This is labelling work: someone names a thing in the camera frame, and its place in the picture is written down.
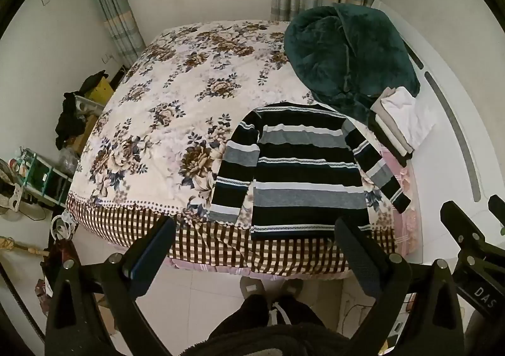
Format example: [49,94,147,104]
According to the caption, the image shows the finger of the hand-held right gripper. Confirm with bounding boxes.
[488,194,505,237]
[439,201,487,258]

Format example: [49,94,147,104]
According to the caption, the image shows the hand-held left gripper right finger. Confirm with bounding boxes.
[334,215,465,356]

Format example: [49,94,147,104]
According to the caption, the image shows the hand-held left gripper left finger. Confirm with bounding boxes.
[45,217,176,356]

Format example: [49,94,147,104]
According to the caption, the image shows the black grey white striped sweater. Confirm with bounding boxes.
[208,102,412,240]

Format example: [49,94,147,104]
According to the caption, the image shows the stack of folded clothes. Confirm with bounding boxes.
[369,86,437,167]

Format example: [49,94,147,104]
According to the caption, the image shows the pink bed sheet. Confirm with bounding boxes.
[371,139,424,259]

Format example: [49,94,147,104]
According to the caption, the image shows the grey slipper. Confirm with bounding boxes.
[279,279,305,298]
[239,276,270,302]

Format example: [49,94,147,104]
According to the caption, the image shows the person's dark pants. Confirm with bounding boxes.
[179,293,353,356]

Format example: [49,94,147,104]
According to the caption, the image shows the green framed shelf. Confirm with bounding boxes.
[15,147,74,207]

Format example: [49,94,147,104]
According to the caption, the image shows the cardboard box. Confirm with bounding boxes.
[73,114,99,155]

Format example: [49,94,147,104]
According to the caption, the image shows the white fan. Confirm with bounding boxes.
[0,159,29,215]

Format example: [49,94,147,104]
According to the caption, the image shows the black cloth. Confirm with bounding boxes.
[54,91,88,150]

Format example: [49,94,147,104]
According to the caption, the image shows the floral fleece blanket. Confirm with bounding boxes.
[65,19,397,277]

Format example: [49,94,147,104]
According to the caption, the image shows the yellow box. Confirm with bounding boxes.
[84,75,117,107]

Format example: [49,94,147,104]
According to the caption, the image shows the dark green plush blanket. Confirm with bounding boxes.
[283,3,421,124]

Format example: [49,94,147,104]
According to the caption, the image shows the wooden broom handle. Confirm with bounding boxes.
[0,235,50,259]

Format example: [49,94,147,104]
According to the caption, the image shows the white bed frame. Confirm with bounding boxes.
[370,0,496,267]

